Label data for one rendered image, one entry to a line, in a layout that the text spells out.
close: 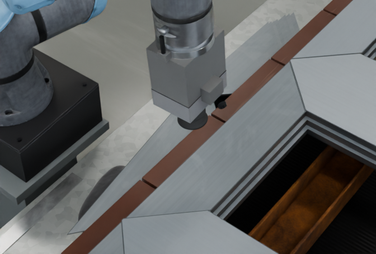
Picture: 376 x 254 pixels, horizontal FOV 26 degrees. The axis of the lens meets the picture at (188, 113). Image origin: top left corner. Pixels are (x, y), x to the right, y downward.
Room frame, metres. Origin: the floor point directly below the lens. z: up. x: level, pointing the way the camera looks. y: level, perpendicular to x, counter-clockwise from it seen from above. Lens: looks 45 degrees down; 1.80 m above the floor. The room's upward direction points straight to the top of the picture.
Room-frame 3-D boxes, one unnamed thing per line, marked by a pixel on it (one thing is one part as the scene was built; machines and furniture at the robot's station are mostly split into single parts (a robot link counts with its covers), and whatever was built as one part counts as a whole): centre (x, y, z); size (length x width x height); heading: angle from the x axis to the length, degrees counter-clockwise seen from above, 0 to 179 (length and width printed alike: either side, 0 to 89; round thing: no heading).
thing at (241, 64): (1.23, -0.16, 0.70); 0.39 x 0.12 x 0.04; 142
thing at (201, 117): (0.80, -0.01, 0.99); 0.04 x 0.04 x 0.02
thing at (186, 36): (0.79, 0.01, 1.16); 0.08 x 0.08 x 0.05
